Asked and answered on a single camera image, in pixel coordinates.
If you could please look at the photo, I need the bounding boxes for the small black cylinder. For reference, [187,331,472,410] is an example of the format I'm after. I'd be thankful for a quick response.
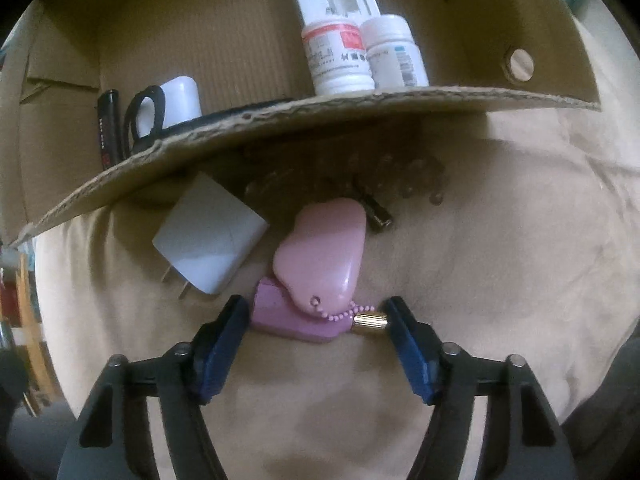
[357,190,394,233]

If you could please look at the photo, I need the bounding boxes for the white pill bottle blue label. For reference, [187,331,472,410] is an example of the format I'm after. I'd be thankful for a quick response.
[360,14,431,90]

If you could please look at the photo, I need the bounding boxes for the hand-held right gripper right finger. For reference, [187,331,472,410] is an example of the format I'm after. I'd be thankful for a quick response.
[382,296,581,480]

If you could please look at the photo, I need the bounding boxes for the black tube red print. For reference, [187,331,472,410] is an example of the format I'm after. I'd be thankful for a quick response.
[96,89,123,171]

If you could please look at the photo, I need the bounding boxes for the white power adapter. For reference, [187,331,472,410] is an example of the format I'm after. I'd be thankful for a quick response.
[151,172,271,301]

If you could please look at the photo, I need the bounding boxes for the person's grey pants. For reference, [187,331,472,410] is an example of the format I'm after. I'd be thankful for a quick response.
[560,320,640,480]

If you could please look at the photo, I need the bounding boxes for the brown translucent hair claw clip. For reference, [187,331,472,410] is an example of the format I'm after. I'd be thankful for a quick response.
[242,147,448,208]

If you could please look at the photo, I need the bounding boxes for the purple lipstick gold cap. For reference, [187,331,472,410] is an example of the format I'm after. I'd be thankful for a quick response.
[250,276,391,345]

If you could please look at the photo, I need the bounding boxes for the white earbuds case black strap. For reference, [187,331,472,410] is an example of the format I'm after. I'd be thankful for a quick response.
[122,76,203,153]

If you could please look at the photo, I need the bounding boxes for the pink heart-shaped case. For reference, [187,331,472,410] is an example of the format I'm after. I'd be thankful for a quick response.
[272,197,368,318]

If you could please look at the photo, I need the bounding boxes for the brown cardboard box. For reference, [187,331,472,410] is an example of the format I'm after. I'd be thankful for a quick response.
[0,0,603,248]

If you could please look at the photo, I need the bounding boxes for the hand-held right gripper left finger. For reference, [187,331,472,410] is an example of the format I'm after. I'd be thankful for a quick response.
[57,295,251,480]

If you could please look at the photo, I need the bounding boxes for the black flashlight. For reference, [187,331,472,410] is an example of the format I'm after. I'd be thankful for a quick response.
[167,97,296,133]

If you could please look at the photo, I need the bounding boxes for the white pill bottle red label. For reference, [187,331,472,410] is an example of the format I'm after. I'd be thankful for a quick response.
[301,16,376,96]

